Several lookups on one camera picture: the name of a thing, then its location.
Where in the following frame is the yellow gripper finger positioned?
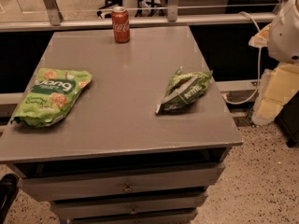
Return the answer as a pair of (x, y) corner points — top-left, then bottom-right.
(249, 24), (271, 48)
(251, 63), (299, 125)

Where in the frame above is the green jalapeno chip bag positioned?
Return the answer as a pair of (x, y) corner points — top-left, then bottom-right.
(155, 67), (212, 115)

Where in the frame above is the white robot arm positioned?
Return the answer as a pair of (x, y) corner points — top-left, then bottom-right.
(249, 0), (299, 125)

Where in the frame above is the red coke can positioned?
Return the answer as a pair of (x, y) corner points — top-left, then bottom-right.
(111, 7), (130, 43)

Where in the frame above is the light green snack bag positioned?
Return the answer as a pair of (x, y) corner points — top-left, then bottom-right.
(12, 68), (92, 128)

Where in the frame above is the metal window railing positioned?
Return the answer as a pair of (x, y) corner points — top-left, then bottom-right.
(0, 0), (287, 32)

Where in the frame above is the top grey drawer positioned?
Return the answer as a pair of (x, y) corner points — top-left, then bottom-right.
(20, 162), (225, 202)

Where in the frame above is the grey drawer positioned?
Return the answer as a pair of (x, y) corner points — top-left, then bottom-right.
(72, 208), (197, 224)
(20, 162), (225, 202)
(50, 191), (207, 219)

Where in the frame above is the bottom grey drawer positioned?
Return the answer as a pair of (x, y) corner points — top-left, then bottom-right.
(72, 208), (197, 224)

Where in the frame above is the middle grey drawer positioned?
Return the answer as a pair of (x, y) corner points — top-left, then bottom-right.
(50, 191), (207, 219)

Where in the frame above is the black object at floor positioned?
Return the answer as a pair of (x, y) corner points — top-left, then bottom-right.
(0, 174), (19, 224)

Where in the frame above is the white cable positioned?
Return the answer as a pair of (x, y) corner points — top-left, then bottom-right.
(221, 11), (263, 105)

